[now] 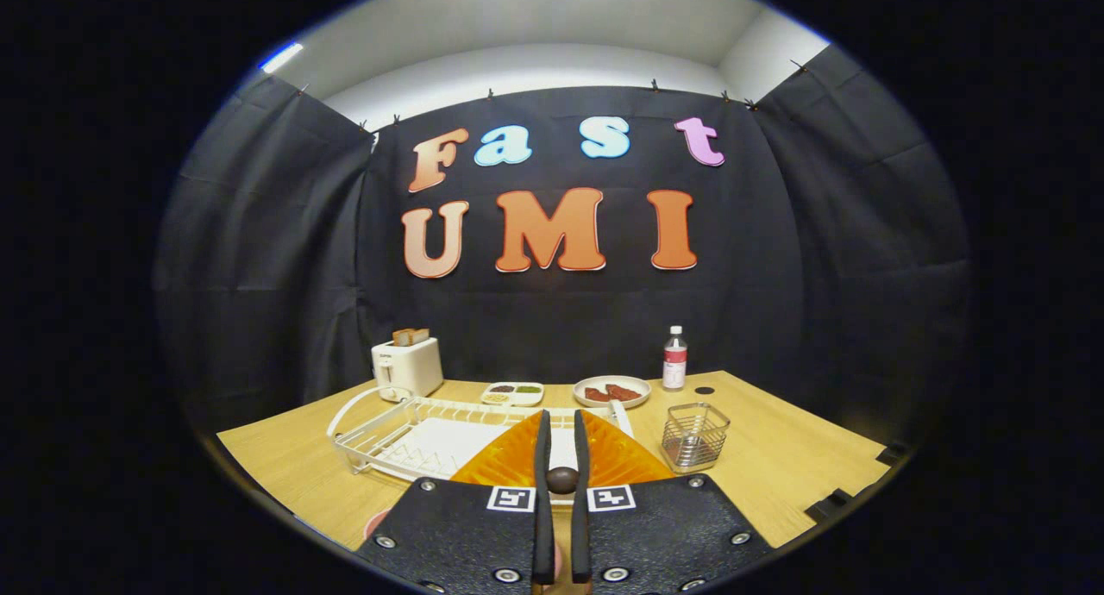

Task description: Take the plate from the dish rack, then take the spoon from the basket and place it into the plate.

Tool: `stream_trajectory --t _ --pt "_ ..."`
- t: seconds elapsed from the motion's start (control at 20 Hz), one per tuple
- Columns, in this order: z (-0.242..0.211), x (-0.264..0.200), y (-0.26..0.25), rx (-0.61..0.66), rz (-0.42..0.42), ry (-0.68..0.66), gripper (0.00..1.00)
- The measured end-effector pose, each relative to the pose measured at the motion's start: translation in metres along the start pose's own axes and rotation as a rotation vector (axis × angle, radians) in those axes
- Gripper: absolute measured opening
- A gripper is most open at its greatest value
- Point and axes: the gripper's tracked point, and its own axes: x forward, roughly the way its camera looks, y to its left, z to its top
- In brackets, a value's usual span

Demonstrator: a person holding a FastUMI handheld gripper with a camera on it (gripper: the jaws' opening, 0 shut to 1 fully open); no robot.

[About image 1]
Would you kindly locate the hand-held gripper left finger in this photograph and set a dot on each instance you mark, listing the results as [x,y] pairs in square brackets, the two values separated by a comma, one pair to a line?
[543,509]

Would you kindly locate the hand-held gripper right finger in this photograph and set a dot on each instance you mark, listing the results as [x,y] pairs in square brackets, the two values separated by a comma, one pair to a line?
[581,517]

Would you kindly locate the pink plate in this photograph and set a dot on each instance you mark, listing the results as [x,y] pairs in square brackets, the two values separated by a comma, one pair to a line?
[376,522]

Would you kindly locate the white divided condiment dish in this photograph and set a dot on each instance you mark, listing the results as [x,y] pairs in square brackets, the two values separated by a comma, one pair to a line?
[512,394]

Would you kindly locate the white plate with meat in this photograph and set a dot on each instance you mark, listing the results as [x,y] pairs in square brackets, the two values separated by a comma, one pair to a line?
[612,381]

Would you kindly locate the brown meat slice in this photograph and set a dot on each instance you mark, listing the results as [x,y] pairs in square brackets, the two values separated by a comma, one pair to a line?
[597,395]
[627,392]

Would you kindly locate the clear bottle with red label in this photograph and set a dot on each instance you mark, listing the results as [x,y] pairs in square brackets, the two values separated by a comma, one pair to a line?
[674,362]

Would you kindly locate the white toaster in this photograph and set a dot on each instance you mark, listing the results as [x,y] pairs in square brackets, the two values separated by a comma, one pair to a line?
[410,366]

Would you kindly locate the black table edge clamp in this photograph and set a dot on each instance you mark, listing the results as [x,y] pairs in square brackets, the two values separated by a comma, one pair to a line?
[828,502]
[893,453]

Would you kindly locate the black backdrop cloth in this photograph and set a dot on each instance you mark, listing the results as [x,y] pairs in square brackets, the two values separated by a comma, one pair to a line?
[776,250]

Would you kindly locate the ceiling light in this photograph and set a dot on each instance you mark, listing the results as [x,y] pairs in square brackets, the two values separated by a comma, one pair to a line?
[280,57]

